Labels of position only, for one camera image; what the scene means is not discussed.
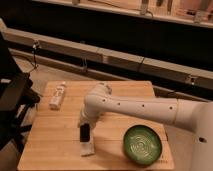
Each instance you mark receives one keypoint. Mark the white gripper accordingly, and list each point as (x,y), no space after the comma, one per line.
(89,117)

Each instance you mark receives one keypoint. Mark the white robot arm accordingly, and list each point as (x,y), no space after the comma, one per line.
(194,116)

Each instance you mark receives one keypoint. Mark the white sponge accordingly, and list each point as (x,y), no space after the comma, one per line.
(87,147)

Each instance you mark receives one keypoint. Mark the wooden table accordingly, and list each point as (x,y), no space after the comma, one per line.
(53,142)

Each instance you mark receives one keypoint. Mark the green glass bowl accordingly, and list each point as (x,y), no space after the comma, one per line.
(142,145)

